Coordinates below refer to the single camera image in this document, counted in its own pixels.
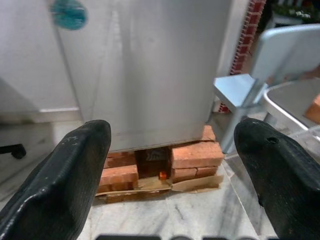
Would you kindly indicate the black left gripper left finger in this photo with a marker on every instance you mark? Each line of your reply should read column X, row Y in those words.
column 57, row 180

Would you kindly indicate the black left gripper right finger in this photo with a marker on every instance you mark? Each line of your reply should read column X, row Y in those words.
column 285, row 180

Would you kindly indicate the silver fridge cabinet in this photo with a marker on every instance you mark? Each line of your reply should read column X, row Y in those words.
column 85, row 65

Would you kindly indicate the silver fridge door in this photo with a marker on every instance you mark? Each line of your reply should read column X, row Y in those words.
column 165, row 75

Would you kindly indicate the black office chair wheel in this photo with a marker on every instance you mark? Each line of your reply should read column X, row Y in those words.
column 17, row 151

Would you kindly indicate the red clay brick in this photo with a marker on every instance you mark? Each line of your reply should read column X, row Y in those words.
column 118, row 175
column 312, row 110
column 207, row 171
column 197, row 155
column 185, row 174
column 121, row 160
column 208, row 133
column 117, row 187

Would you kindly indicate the white plastic tub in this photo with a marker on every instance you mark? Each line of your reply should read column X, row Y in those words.
column 287, row 100

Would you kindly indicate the brown cardboard sheet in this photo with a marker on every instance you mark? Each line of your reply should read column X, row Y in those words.
column 192, row 183

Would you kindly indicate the small orange object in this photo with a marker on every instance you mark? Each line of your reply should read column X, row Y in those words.
column 162, row 176

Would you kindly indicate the pale plastic chair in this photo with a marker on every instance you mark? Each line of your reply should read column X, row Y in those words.
column 282, row 52

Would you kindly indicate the teal round sticker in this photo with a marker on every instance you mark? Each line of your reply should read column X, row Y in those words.
column 68, row 15

